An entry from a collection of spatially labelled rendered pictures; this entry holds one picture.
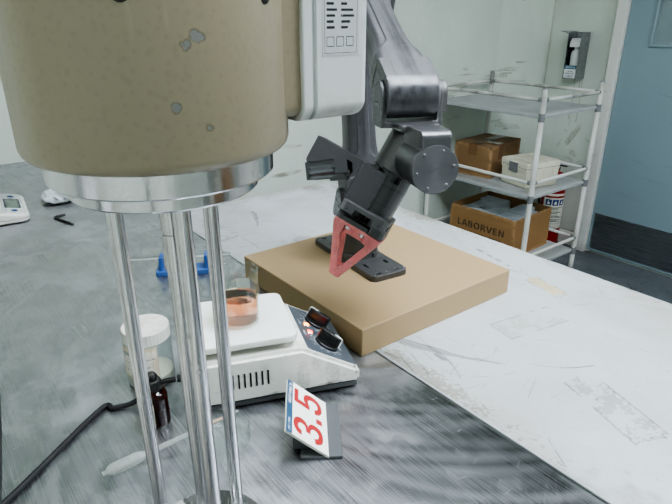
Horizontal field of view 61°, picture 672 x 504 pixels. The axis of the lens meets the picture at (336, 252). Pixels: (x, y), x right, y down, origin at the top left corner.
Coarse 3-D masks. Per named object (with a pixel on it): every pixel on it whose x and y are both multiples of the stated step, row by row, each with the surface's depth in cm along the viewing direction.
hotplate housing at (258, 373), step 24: (288, 312) 77; (216, 360) 66; (240, 360) 66; (264, 360) 67; (288, 360) 68; (312, 360) 69; (336, 360) 70; (216, 384) 66; (240, 384) 67; (264, 384) 68; (312, 384) 70; (336, 384) 72; (216, 408) 68
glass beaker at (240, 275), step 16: (240, 256) 70; (224, 272) 70; (240, 272) 71; (256, 272) 67; (240, 288) 66; (256, 288) 68; (240, 304) 67; (256, 304) 69; (240, 320) 68; (256, 320) 69
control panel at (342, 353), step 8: (296, 312) 78; (304, 312) 80; (296, 320) 75; (304, 320) 77; (304, 328) 74; (312, 328) 76; (328, 328) 79; (304, 336) 72; (312, 336) 73; (312, 344) 70; (320, 352) 70; (328, 352) 71; (336, 352) 72; (344, 352) 74; (344, 360) 71; (352, 360) 72
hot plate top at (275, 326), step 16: (208, 304) 74; (272, 304) 74; (208, 320) 71; (272, 320) 71; (288, 320) 71; (208, 336) 67; (240, 336) 67; (256, 336) 67; (272, 336) 67; (288, 336) 67; (208, 352) 65
